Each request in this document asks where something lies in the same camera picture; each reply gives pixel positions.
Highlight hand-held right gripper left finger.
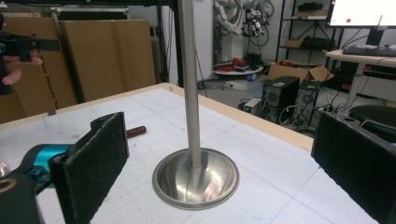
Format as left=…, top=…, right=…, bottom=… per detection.
left=49, top=111, right=131, bottom=224

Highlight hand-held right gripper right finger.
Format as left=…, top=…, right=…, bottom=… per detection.
left=310, top=110, right=396, bottom=224

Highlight grey computer tower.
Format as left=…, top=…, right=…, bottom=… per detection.
left=294, top=79, right=324, bottom=126

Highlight light wooden desk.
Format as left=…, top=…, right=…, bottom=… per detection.
left=324, top=49, right=396, bottom=107

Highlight brown cylindrical rod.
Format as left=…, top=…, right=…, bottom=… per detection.
left=125, top=125, right=148, bottom=140

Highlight dark keyboard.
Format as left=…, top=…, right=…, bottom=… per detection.
left=342, top=44, right=396, bottom=58

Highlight open cardboard box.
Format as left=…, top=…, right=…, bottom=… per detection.
left=267, top=60, right=335, bottom=85

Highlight white robot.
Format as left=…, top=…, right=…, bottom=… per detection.
left=212, top=0, right=276, bottom=38

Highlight small white device box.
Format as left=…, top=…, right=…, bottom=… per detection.
left=243, top=97, right=262, bottom=117

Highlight black metal shelf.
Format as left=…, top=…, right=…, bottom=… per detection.
left=275, top=0, right=345, bottom=63

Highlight large brown cardboard sheet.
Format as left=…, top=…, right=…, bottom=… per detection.
left=0, top=16, right=79, bottom=125
left=59, top=19, right=157, bottom=104

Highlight black computer tower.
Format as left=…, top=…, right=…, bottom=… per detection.
left=261, top=75, right=301, bottom=124

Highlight black metal frame post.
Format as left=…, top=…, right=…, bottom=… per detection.
left=156, top=0, right=185, bottom=89

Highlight computer monitor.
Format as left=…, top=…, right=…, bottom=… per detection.
left=325, top=0, right=396, bottom=47

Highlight round white platform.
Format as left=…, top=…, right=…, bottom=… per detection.
left=212, top=57, right=264, bottom=77

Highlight metal stand with round base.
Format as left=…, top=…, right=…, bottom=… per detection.
left=151, top=0, right=240, bottom=211

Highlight black case with silver edge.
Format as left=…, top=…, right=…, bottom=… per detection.
left=50, top=7, right=130, bottom=21

